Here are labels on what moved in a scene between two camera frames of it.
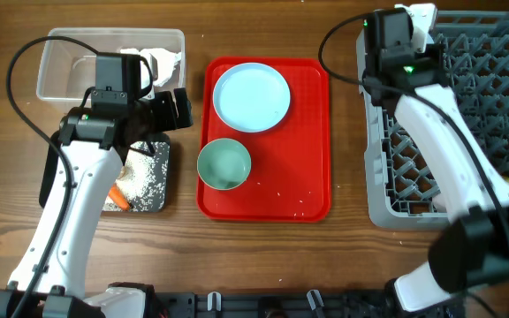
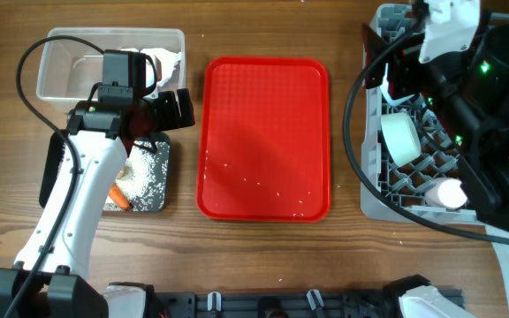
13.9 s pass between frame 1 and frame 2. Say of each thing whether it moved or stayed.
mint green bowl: moved
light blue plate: moved
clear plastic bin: stayed
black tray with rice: stayed
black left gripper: stayed
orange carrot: stayed
